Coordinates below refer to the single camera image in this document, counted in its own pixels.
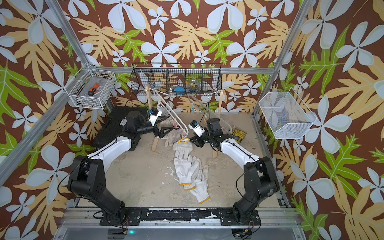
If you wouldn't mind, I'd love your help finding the wooden drying rack frame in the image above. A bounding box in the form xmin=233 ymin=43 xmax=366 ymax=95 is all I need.
xmin=145 ymin=85 xmax=224 ymax=153

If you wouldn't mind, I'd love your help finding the beige cotton glove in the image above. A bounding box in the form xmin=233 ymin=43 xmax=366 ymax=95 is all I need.
xmin=161 ymin=119 xmax=184 ymax=147

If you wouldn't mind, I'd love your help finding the blue dotted yellow cuff glove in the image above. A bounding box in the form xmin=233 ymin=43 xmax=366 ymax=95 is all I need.
xmin=173 ymin=138 xmax=193 ymax=160

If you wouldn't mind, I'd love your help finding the white yellow cuff glove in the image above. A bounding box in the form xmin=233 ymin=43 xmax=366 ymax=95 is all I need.
xmin=174 ymin=155 xmax=201 ymax=186
xmin=184 ymin=165 xmax=210 ymax=204

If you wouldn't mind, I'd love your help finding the white clip hanger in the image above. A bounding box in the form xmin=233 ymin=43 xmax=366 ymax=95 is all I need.
xmin=146 ymin=88 xmax=232 ymax=137

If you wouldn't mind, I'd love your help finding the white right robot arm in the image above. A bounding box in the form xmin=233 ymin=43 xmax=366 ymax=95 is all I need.
xmin=188 ymin=118 xmax=280 ymax=225

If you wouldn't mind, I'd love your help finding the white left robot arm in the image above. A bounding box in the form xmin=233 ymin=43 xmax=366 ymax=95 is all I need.
xmin=67 ymin=107 xmax=171 ymax=225

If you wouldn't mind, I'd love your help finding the yellow screwdriver bit set case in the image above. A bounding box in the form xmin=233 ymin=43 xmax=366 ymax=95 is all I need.
xmin=232 ymin=127 xmax=247 ymax=144

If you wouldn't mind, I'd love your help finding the black plastic tool case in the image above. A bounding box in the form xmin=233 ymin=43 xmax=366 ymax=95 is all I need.
xmin=92 ymin=107 xmax=148 ymax=149

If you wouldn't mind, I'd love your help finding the blue object in basket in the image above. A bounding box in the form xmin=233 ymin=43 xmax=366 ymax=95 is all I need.
xmin=174 ymin=87 xmax=185 ymax=95

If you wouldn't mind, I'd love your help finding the clear glass jar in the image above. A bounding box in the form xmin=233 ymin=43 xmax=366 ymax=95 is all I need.
xmin=186 ymin=79 xmax=201 ymax=94

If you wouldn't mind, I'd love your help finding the white mesh basket right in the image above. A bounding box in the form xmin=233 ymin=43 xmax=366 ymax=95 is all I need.
xmin=259 ymin=88 xmax=317 ymax=140

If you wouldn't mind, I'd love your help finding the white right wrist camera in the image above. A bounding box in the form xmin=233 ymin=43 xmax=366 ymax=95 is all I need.
xmin=188 ymin=120 xmax=206 ymax=138

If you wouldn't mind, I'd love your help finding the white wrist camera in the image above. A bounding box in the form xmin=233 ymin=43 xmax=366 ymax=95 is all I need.
xmin=149 ymin=108 xmax=163 ymax=126
xmin=188 ymin=120 xmax=206 ymax=138

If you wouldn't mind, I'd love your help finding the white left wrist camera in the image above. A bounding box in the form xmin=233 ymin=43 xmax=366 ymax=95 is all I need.
xmin=149 ymin=108 xmax=163 ymax=126

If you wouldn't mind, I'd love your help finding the black wire basket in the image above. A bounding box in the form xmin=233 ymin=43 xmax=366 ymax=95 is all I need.
xmin=129 ymin=63 xmax=223 ymax=96

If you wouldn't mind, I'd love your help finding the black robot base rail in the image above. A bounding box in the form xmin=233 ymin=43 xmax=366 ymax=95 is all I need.
xmin=94 ymin=208 xmax=261 ymax=227

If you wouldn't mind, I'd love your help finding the white wire basket left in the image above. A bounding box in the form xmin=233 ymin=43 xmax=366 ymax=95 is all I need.
xmin=66 ymin=64 xmax=117 ymax=110

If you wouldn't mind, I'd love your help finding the aluminium frame post right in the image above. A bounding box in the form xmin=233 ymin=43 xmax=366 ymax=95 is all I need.
xmin=255 ymin=1 xmax=313 ymax=102

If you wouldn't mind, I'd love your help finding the aluminium frame post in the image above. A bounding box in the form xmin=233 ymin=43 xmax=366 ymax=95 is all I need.
xmin=1 ymin=1 xmax=89 ymax=186
xmin=255 ymin=1 xmax=313 ymax=102

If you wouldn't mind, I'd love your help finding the aluminium frame post left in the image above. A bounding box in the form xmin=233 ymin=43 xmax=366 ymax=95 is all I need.
xmin=1 ymin=1 xmax=89 ymax=186

